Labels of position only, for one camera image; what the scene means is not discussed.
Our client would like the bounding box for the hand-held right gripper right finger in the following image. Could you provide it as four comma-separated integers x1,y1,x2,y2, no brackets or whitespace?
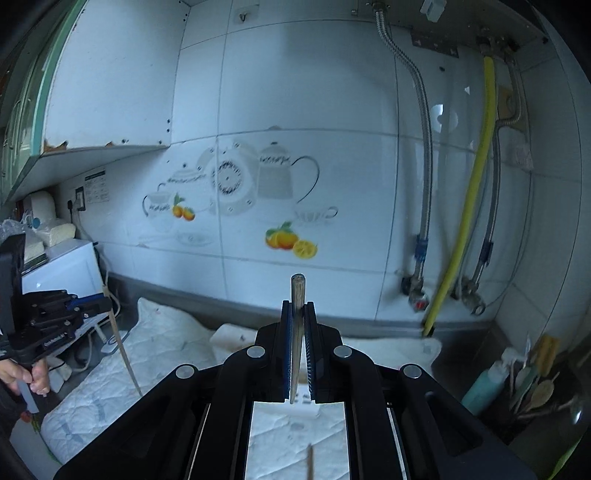
302,301,539,480

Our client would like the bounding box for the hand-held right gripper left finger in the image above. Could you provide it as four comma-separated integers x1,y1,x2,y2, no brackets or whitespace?
53,300,296,480

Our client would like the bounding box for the person's left hand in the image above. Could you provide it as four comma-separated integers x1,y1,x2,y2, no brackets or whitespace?
0,357,51,398

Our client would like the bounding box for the white appliance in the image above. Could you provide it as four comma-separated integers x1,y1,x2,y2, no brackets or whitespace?
21,239,110,320

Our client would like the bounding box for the cream foam block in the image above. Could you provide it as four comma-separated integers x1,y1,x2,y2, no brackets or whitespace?
24,220,77,264

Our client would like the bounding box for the white quilted mat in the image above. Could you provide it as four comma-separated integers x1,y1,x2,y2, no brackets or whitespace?
39,297,443,480

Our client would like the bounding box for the clear plastic bag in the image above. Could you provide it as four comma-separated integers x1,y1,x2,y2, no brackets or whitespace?
0,218,25,241

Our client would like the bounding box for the white rounded container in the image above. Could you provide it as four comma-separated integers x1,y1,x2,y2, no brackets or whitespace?
23,191,59,223

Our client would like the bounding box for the metal valve with red knob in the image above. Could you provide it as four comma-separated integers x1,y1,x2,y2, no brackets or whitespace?
400,274,431,313

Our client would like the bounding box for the teal bottle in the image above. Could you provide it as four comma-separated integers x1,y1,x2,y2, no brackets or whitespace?
461,348,519,417

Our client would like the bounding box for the pale wooden spoon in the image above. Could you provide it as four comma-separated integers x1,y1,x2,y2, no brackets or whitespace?
509,364,539,411

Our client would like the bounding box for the dark utensil holder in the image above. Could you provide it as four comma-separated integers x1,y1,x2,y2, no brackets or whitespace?
480,401,591,467

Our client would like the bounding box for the white cable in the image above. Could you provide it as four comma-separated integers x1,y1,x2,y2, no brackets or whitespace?
75,210,122,320

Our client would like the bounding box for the printed wall label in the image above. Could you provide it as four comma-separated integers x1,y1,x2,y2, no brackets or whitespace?
84,169,112,204

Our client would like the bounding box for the white wall cabinet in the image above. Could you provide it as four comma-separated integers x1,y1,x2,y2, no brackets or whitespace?
0,0,191,205

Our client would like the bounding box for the yellow utensil handle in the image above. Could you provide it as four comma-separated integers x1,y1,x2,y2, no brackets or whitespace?
534,334,560,376

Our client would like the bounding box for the braided metal hose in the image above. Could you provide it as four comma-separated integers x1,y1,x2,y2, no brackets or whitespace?
461,59,525,302
373,2,433,296

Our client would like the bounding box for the yellow hose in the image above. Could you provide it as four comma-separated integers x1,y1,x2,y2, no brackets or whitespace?
422,55,498,339

